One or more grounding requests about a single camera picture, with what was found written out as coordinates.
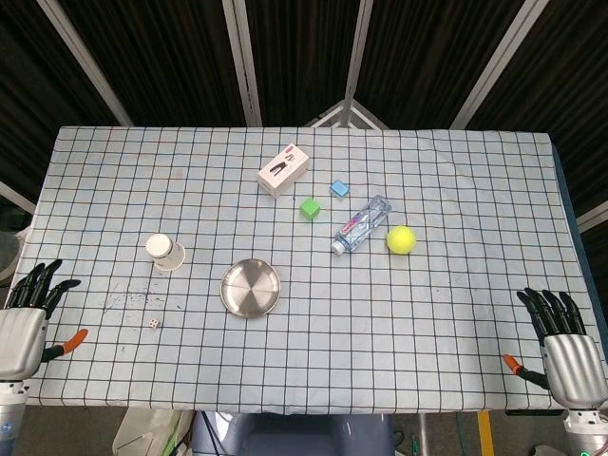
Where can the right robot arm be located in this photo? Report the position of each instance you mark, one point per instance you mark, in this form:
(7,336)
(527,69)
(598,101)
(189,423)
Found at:
(586,432)

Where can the white die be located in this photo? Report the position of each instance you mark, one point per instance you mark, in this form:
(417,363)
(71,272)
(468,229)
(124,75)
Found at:
(154,323)

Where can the silver metal plate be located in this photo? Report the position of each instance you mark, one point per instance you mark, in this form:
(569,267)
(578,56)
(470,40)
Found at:
(250,287)

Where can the checkered tablecloth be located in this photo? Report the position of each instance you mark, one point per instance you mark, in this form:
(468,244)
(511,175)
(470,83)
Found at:
(380,332)

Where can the blue and white block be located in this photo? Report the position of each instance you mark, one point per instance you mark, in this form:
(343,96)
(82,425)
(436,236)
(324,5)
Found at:
(339,188)

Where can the black pleated curtain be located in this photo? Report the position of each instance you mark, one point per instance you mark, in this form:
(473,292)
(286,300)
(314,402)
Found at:
(166,57)

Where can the white paper cup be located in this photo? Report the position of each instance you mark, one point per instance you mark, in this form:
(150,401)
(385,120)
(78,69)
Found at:
(164,254)

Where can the yellow tennis ball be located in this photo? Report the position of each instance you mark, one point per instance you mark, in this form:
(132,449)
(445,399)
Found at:
(401,240)

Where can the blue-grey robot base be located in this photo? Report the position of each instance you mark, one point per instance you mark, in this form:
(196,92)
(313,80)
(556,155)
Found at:
(294,437)

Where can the white frame post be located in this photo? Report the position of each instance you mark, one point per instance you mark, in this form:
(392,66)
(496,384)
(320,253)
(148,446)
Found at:
(242,62)
(498,62)
(16,195)
(84,62)
(594,216)
(359,47)

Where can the clear plastic water bottle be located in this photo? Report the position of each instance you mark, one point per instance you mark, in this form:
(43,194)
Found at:
(363,223)

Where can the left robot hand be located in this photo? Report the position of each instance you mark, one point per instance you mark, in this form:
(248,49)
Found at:
(21,342)

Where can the white triangular frame foot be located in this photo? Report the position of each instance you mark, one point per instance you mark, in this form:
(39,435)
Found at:
(349,111)

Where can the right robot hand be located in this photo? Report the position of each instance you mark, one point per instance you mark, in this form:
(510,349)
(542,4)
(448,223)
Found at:
(575,370)

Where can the green cube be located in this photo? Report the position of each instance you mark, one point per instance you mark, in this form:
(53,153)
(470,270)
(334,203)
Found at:
(309,209)

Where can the white cardboard box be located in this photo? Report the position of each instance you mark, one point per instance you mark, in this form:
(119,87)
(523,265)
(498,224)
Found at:
(284,171)

